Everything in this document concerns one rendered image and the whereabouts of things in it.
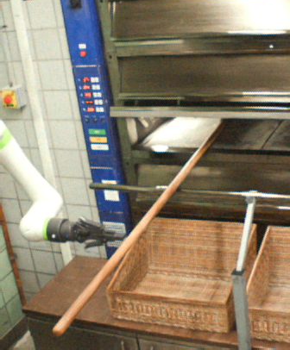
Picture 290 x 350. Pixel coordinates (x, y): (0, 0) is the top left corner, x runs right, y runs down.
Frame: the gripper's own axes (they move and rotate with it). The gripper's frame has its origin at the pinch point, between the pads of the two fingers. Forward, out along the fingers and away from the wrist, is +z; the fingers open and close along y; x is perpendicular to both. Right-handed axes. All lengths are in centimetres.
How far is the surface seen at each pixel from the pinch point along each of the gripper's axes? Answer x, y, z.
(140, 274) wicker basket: -62, 57, -29
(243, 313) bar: -21, 42, 37
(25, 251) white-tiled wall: -83, 66, -112
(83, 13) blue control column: -79, -65, -46
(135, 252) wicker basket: -62, 45, -29
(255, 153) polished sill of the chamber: -82, 2, 27
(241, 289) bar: -21, 31, 37
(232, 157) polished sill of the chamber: -81, 3, 16
